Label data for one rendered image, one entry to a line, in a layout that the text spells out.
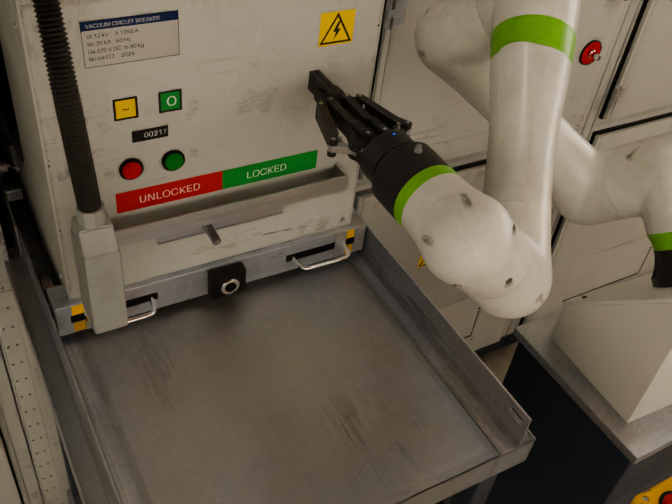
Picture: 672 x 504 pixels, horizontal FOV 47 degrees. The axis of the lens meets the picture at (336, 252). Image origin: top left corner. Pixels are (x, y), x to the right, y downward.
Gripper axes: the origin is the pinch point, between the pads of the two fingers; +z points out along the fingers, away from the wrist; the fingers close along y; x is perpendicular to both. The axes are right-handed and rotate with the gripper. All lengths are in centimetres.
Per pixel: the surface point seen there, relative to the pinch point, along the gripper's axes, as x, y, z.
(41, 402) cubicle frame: -78, -44, 25
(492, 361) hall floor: -123, 84, 21
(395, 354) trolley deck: -38.4, 6.4, -20.4
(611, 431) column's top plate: -48, 37, -43
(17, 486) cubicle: -103, -53, 24
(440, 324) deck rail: -33.4, 13.5, -21.3
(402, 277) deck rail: -33.2, 13.6, -9.7
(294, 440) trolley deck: -38, -16, -28
